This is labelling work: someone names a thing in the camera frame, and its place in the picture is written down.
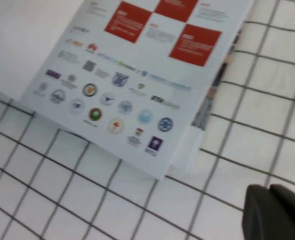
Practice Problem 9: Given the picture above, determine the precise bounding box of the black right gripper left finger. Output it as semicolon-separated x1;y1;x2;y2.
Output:
241;184;292;240

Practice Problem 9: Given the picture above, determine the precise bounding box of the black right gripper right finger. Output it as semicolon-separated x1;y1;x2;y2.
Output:
268;183;295;240

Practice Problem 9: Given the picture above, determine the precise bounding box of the white brochure book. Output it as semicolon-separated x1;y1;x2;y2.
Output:
0;0;257;181

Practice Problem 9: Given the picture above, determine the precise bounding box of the white black-grid tablecloth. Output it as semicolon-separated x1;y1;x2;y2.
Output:
0;0;295;240

